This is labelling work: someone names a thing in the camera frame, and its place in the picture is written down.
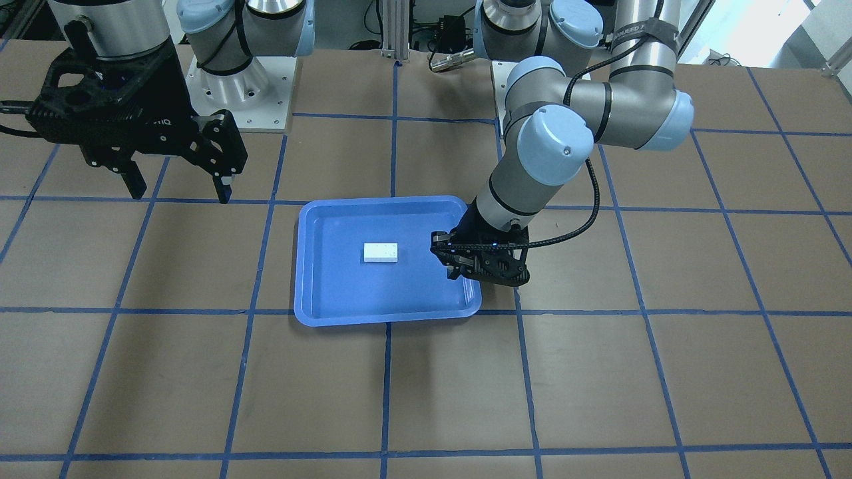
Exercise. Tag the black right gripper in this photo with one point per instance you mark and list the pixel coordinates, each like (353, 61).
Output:
(162, 101)

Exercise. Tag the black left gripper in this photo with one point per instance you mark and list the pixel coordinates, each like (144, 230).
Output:
(471, 221)

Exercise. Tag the black power adapter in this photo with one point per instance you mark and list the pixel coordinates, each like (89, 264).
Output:
(451, 32)

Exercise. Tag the silver metal connector plug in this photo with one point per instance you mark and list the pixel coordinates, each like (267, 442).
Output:
(452, 61)

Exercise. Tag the aluminium frame post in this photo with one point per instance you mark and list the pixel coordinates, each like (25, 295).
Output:
(395, 29)

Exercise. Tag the white block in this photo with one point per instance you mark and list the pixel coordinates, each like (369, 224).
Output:
(373, 252)
(387, 252)

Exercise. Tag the blue plastic tray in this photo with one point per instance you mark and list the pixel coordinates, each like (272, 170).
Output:
(334, 286)

